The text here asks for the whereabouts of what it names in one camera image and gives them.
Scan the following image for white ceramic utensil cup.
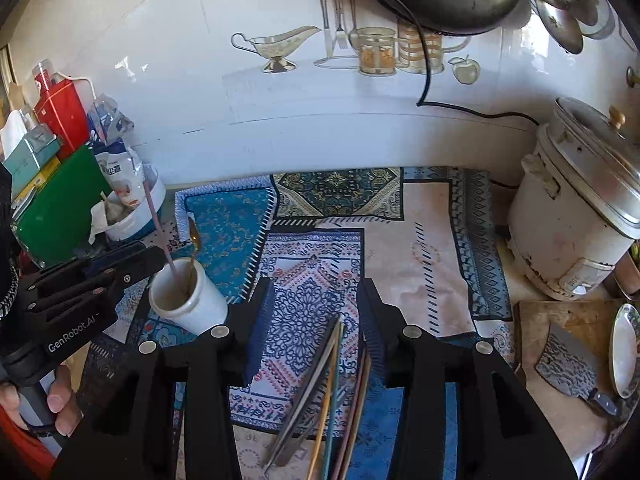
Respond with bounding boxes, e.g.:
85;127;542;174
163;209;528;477
149;258;228;335

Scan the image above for wooden cutting board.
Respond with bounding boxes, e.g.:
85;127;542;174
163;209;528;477
514;300;639;460

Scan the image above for teal chopstick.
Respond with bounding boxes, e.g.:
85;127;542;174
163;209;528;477
320;316;344;480

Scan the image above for white rice cooker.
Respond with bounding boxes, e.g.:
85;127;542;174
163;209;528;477
508;98;639;301

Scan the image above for orange chopstick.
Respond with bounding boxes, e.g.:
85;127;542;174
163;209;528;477
306;322;337;480

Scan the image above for patterned ceramic plate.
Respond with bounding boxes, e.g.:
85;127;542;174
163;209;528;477
608;304;639;399

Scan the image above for patterned patchwork table mat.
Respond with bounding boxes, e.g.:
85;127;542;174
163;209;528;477
79;164;516;480

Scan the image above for teal tissue box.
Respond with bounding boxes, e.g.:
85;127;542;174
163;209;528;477
1;110;61;200

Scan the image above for cleaver knife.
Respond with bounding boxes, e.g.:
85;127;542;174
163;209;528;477
535;322;620;418

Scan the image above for white blue bowl container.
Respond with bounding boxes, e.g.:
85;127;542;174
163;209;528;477
88;162;166;245

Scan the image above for white blue plastic bag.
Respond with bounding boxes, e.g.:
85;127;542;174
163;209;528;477
87;94;145;209

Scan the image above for person's left hand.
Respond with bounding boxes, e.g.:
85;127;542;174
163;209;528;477
1;364;82;437

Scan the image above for green cutting board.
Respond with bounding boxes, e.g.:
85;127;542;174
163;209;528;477
12;145;111;268

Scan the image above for gold metal spoon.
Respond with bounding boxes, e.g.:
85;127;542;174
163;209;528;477
186;218;202;296

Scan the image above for white chopstick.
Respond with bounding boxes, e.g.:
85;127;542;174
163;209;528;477
271;316;342;467

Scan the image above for red carton box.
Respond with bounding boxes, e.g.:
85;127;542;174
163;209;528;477
32;60;89;160

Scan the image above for brown chopstick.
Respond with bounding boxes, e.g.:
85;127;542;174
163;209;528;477
337;351;371;480

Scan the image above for mauve chopstick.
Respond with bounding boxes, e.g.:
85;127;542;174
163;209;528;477
330;350;367;480

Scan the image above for black power cable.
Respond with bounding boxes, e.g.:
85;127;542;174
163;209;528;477
342;0;542;129

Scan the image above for pink chopstick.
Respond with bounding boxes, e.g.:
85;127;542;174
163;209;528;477
143;180;180;284

